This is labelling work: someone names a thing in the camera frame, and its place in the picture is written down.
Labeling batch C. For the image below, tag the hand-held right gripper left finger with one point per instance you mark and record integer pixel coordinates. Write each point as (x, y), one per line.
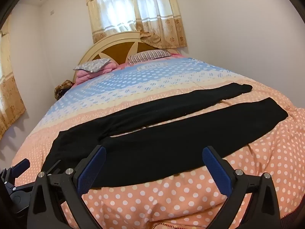
(91, 171)

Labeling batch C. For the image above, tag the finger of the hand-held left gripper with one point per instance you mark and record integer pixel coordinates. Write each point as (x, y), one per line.
(21, 165)
(55, 167)

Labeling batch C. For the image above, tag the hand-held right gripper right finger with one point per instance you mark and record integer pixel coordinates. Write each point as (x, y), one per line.
(218, 174)

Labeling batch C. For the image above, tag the black pants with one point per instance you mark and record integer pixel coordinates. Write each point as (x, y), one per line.
(166, 133)

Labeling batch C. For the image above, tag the polka dot bedspread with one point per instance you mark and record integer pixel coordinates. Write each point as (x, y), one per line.
(147, 202)

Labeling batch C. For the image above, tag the beige floral side curtain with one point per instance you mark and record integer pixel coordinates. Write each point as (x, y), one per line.
(9, 100)

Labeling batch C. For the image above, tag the brown patterned bag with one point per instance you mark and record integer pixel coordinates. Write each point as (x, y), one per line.
(62, 89)

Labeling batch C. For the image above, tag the pink folded blanket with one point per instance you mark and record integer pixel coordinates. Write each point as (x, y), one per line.
(95, 75)

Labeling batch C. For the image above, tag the grey patterned pillow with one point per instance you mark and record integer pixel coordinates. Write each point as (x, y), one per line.
(93, 65)

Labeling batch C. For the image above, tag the cream wooden headboard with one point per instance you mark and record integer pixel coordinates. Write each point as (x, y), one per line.
(119, 49)

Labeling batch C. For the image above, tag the striped pillow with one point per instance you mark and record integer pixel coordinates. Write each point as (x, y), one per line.
(147, 56)

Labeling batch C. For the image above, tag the beige floral window curtain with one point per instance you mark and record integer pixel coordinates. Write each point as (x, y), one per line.
(152, 23)

